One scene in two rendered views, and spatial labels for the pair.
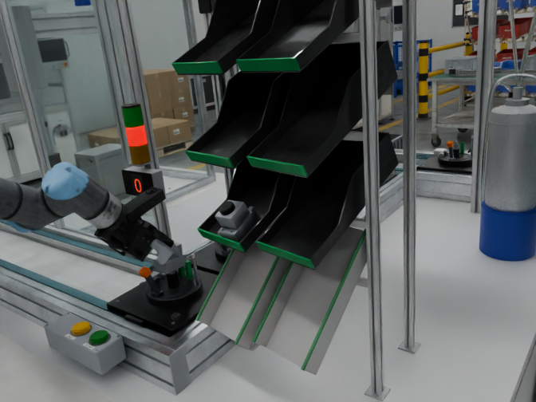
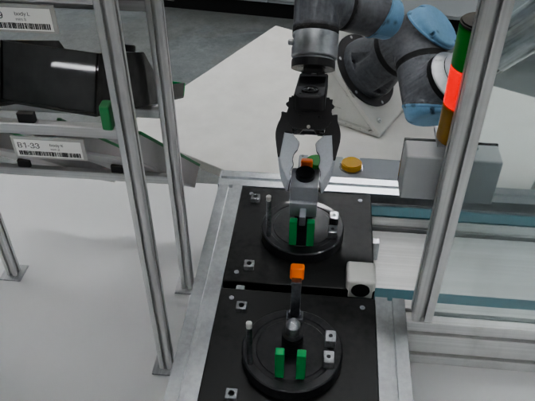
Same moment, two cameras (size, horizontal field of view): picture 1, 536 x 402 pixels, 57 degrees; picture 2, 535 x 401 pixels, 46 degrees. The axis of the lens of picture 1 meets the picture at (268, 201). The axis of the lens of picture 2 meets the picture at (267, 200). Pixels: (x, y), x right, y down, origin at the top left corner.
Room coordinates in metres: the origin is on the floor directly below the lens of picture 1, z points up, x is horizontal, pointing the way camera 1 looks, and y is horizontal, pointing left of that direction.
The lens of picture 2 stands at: (1.74, -0.22, 1.71)
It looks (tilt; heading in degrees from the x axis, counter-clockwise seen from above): 40 degrees down; 147
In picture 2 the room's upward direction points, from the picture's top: straight up
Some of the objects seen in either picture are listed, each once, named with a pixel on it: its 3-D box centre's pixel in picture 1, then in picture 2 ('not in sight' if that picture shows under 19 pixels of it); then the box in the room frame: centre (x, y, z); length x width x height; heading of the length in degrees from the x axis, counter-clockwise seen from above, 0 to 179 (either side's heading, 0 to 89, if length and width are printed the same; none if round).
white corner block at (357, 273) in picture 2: not in sight; (360, 280); (1.24, 0.27, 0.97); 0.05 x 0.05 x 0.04; 52
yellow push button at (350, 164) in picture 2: (80, 329); (351, 165); (0.99, 0.46, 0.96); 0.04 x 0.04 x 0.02
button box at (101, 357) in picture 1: (84, 340); (349, 178); (0.99, 0.46, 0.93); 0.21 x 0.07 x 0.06; 52
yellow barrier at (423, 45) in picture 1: (468, 67); not in sight; (8.67, -3.66, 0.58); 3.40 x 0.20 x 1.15; 134
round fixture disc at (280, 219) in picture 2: (174, 289); (302, 229); (1.10, 0.26, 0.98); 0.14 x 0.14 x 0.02
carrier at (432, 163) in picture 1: (455, 151); not in sight; (1.98, -0.79, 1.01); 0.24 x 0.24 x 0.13; 52
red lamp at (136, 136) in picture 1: (136, 135); (468, 85); (1.31, 0.33, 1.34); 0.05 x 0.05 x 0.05
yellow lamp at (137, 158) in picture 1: (139, 153); (460, 121); (1.31, 0.33, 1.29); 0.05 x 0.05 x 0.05
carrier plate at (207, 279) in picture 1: (175, 295); (302, 238); (1.10, 0.26, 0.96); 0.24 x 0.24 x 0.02; 52
